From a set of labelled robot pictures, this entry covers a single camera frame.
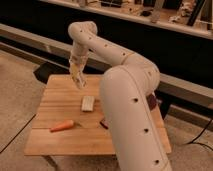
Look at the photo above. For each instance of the wooden table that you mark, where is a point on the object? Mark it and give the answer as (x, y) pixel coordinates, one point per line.
(62, 101)

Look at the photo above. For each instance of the cluttered background shelf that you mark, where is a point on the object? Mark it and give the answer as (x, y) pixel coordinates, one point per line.
(166, 19)

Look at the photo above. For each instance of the white rectangular sponge block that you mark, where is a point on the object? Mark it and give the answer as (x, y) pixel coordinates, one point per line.
(88, 103)

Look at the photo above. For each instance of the orange carrot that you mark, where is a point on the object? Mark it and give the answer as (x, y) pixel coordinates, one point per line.
(64, 126)

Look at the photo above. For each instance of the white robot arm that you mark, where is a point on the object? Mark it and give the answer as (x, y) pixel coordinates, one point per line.
(124, 89)

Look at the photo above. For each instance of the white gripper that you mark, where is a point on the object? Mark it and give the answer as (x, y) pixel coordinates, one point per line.
(77, 65)

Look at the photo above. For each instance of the black floor object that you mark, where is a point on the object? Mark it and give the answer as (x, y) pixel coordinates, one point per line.
(43, 72)

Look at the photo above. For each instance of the dark chocolate bar wrapper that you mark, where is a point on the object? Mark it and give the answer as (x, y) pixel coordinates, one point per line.
(104, 123)

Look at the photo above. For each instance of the purple ceramic bowl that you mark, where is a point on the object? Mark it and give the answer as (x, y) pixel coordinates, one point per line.
(152, 102)

